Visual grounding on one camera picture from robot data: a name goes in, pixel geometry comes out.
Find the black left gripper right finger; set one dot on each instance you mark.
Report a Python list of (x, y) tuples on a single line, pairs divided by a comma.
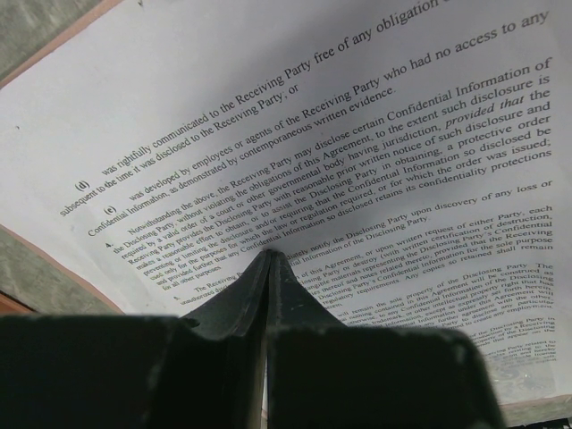
[(325, 374)]

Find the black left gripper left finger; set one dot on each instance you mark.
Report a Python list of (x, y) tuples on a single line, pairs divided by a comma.
[(202, 370)]

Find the pink brown file folder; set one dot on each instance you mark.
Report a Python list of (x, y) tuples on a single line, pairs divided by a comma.
[(30, 31)]

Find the white printed paper sheet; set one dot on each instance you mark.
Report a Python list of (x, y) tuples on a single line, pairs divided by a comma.
[(412, 159)]

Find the salmon pink plastic tray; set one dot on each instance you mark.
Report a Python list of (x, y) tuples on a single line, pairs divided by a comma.
[(12, 306)]

